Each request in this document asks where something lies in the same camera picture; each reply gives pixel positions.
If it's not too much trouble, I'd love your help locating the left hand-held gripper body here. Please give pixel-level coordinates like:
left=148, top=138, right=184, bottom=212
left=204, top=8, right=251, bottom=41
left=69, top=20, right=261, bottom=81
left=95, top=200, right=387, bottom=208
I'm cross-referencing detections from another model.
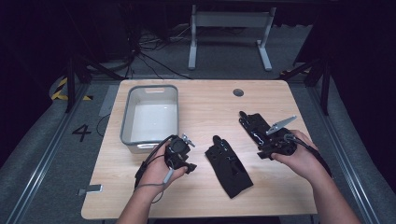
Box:
left=163, top=133, right=197, bottom=172

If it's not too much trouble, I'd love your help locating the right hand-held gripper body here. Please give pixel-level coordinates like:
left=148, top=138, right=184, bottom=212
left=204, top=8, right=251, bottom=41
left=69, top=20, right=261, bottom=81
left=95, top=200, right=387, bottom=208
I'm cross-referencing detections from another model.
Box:
left=261, top=115, right=299, bottom=157

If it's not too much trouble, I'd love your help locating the person's left hand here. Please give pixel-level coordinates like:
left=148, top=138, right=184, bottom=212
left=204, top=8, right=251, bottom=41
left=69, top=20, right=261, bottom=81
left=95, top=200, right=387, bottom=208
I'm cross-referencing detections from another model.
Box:
left=135, top=143, right=190, bottom=196

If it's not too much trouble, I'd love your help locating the person's right hand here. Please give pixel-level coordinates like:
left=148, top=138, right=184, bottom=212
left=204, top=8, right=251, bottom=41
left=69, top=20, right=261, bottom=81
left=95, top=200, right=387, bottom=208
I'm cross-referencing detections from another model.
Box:
left=270, top=129, right=329, bottom=185

